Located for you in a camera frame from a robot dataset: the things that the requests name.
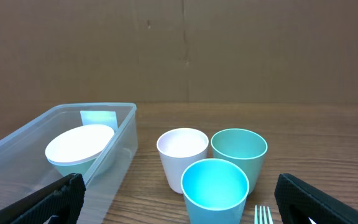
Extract teal green bowl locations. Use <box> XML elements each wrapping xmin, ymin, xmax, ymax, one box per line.
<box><xmin>48</xmin><ymin>157</ymin><xmax>96</xmax><ymax>176</ymax></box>

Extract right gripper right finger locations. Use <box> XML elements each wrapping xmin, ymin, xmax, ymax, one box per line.
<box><xmin>274</xmin><ymin>173</ymin><xmax>358</xmax><ymax>224</ymax></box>

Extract green plastic fork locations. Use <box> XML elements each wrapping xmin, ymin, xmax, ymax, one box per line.
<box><xmin>254</xmin><ymin>205</ymin><xmax>273</xmax><ymax>224</ymax></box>

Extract green plastic cup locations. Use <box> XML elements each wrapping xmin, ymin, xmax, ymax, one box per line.
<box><xmin>211</xmin><ymin>128</ymin><xmax>269</xmax><ymax>194</ymax></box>

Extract clear plastic container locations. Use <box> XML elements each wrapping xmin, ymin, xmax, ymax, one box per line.
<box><xmin>0</xmin><ymin>103</ymin><xmax>138</xmax><ymax>223</ymax></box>

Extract blue plastic cup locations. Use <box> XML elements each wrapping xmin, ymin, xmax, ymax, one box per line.
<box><xmin>181</xmin><ymin>159</ymin><xmax>250</xmax><ymax>224</ymax></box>

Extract pink plastic cup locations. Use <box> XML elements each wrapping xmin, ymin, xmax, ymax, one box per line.
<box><xmin>156</xmin><ymin>128</ymin><xmax>209</xmax><ymax>194</ymax></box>

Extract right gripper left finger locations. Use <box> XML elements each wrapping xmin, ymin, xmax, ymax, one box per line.
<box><xmin>0</xmin><ymin>173</ymin><xmax>86</xmax><ymax>224</ymax></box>

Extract pink bowl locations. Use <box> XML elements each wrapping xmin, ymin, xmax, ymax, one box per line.
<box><xmin>45</xmin><ymin>124</ymin><xmax>115</xmax><ymax>166</ymax></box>

